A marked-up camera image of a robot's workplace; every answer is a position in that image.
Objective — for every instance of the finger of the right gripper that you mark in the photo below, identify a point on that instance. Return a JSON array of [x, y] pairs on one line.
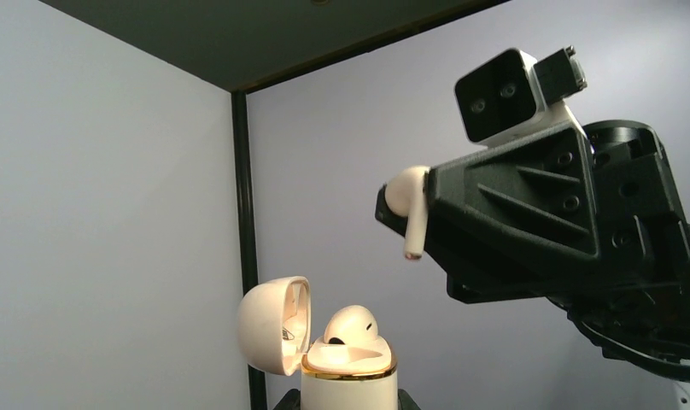
[[469, 283]]

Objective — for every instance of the beige square charging case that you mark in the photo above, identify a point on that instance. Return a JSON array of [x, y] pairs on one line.
[[274, 322]]

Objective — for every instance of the white earbud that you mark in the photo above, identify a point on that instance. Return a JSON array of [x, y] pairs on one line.
[[405, 197], [352, 325]]

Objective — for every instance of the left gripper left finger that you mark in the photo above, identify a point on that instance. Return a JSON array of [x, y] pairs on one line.
[[291, 400]]

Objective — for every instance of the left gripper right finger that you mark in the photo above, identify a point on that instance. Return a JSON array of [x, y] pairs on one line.
[[405, 401]]

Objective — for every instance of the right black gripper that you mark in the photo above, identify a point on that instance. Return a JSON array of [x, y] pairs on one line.
[[535, 206]]

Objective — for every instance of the right black frame post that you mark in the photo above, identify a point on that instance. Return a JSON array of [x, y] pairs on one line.
[[244, 187]]

